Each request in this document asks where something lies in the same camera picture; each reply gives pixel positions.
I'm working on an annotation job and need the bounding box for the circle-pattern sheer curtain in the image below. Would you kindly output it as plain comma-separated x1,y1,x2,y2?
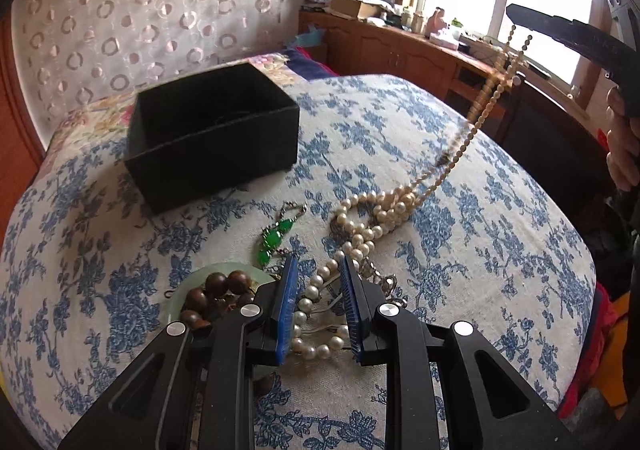
10,0,311,141

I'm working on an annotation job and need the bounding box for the red cloth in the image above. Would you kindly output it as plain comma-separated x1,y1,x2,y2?
557,280,623,426

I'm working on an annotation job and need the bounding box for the green jade chain bracelet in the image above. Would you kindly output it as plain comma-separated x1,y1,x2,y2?
256,200,311,272

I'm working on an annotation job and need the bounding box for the brown wooden bead bracelet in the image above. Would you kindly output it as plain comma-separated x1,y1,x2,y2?
167,262,281,331
179,270,276,397

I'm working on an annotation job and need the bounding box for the small oval pearl necklace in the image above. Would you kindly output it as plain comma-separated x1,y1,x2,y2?
400,25,533,211

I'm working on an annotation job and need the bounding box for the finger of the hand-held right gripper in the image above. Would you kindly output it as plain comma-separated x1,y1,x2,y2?
506,4,601,58

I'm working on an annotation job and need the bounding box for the cardboard box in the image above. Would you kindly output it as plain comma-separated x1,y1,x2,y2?
325,0,388,22

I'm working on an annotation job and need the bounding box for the black jewelry box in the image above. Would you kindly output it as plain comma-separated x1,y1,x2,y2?
123,61,301,216

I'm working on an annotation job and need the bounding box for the person's right hand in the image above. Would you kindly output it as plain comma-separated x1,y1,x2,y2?
606,85,640,192

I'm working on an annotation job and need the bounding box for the teal paper bag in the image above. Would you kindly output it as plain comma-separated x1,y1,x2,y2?
295,27,328,49

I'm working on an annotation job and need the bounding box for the wooden slatted headboard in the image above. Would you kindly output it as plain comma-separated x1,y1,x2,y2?
0,20,47,231

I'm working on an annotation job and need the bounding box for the wooden cabinet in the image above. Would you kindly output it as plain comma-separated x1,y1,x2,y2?
299,10,616,191

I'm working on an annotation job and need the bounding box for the silver chain bracelet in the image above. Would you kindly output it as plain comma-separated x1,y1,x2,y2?
360,260,408,308

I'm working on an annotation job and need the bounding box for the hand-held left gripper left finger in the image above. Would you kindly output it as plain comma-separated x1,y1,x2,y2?
59,255,299,450

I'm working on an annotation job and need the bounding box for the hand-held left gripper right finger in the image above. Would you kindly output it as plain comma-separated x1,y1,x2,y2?
339,254,583,450

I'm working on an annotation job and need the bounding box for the white tissue pack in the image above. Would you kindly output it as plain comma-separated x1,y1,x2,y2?
430,30,462,49

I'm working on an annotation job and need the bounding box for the purple blanket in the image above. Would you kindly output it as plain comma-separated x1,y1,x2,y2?
282,46,341,81

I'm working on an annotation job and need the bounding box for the blue floral bedspread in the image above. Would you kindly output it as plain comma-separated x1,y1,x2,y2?
0,75,601,450

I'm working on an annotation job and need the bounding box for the large round pearl necklace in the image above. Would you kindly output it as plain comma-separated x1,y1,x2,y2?
289,182,441,362

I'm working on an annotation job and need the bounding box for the pink figurine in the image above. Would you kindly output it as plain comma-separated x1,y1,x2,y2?
425,7,451,37

